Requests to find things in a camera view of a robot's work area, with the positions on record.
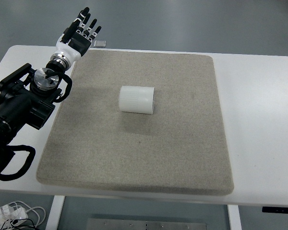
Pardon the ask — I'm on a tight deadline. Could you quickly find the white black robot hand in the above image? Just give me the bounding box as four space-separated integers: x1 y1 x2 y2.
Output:
55 7 102 64

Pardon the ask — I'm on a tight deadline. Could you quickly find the white power adapter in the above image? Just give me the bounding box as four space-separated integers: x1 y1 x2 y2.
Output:
0 205 29 220

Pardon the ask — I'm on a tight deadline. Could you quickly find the black table control panel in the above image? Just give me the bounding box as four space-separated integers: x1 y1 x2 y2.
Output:
262 206 288 213

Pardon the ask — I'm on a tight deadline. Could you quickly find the white power strip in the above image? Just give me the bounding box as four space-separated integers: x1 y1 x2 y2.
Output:
0 218 27 230

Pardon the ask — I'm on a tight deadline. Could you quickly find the white table leg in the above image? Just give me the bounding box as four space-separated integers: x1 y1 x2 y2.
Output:
228 205 242 230
46 195 66 230

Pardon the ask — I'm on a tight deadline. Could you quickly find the grey metal plate with screws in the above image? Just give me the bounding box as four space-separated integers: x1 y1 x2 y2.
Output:
86 218 207 230

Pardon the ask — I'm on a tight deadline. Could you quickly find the beige felt mat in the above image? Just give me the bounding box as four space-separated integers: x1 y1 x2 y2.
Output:
35 49 235 197

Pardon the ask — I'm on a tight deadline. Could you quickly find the white cylindrical cup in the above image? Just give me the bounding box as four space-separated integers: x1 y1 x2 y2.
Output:
119 85 156 115

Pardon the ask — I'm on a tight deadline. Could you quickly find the black cable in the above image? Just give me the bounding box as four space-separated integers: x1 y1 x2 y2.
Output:
10 218 43 230

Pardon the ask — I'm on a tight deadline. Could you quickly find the white cable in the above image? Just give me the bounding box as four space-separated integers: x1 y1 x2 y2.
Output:
4 200 47 228

